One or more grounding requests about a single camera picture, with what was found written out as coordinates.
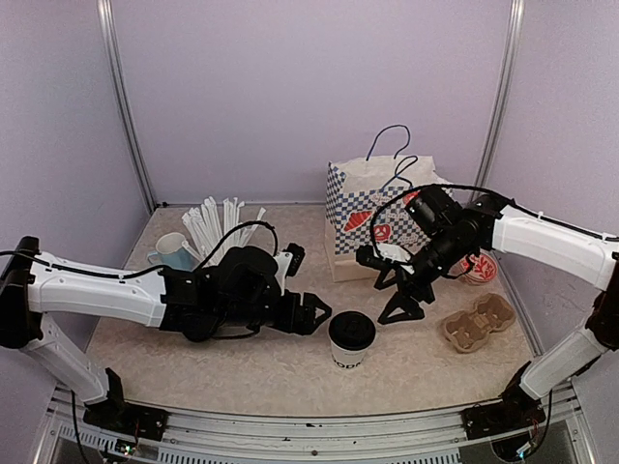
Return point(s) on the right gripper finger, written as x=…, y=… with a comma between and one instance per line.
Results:
x=390, y=275
x=403, y=306

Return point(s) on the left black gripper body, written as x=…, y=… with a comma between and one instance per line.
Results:
x=287, y=321

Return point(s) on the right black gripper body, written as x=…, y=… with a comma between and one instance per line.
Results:
x=425, y=288

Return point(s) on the black plastic cup lid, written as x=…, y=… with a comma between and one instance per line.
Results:
x=352, y=330

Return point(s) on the white paper coffee cup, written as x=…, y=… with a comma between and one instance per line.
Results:
x=348, y=353

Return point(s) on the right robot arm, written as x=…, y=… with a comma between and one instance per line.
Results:
x=495, y=222

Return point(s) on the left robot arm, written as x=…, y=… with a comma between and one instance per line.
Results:
x=246, y=289

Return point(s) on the checkered paper takeout bag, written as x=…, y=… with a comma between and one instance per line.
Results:
x=365, y=201

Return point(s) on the red patterned small bowl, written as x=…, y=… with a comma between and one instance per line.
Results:
x=478, y=269

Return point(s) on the brown cardboard cup carrier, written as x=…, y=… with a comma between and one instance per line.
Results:
x=469, y=330

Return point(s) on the bundle of wrapped white straws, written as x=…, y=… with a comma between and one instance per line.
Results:
x=209, y=222

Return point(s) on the light blue ceramic mug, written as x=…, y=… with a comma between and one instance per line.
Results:
x=169, y=251

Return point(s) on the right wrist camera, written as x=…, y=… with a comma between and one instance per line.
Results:
x=384, y=257

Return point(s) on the aluminium front rail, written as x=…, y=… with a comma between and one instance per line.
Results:
x=432, y=436

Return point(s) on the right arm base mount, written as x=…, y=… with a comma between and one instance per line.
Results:
x=514, y=410

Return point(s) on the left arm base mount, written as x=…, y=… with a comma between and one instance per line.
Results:
x=116, y=414

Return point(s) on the right aluminium corner post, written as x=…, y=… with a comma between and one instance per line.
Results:
x=502, y=94

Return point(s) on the aluminium corner post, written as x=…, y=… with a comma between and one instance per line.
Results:
x=502, y=94
x=112, y=50

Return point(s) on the left aluminium corner post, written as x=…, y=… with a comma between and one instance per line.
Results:
x=112, y=50

